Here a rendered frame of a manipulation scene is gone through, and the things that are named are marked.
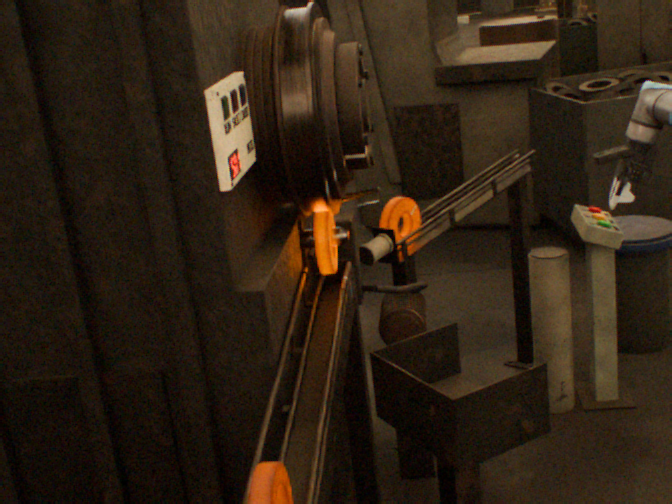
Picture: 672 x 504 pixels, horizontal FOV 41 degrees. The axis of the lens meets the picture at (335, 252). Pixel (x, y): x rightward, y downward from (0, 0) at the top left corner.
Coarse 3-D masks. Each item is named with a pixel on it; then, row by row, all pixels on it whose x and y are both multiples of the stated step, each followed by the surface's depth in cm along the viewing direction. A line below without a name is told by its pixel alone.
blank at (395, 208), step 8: (392, 200) 251; (400, 200) 250; (408, 200) 253; (384, 208) 250; (392, 208) 248; (400, 208) 250; (408, 208) 253; (416, 208) 256; (384, 216) 248; (392, 216) 248; (400, 216) 251; (408, 216) 255; (416, 216) 257; (384, 224) 248; (392, 224) 248; (408, 224) 256; (416, 224) 257; (408, 232) 255; (408, 240) 255; (408, 248) 255
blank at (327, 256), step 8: (320, 216) 206; (328, 216) 206; (320, 224) 204; (328, 224) 205; (320, 232) 204; (328, 232) 204; (320, 240) 203; (328, 240) 203; (320, 248) 204; (328, 248) 203; (336, 248) 216; (320, 256) 204; (328, 256) 204; (336, 256) 215; (320, 264) 206; (328, 264) 205; (336, 264) 213; (328, 272) 208
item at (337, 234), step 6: (336, 228) 209; (342, 228) 210; (300, 234) 210; (306, 234) 209; (312, 234) 209; (330, 234) 208; (336, 234) 208; (342, 234) 208; (348, 234) 210; (300, 240) 209; (306, 240) 209; (312, 240) 209; (336, 240) 208; (342, 240) 209; (348, 240) 210; (300, 246) 210; (306, 246) 210; (312, 246) 210
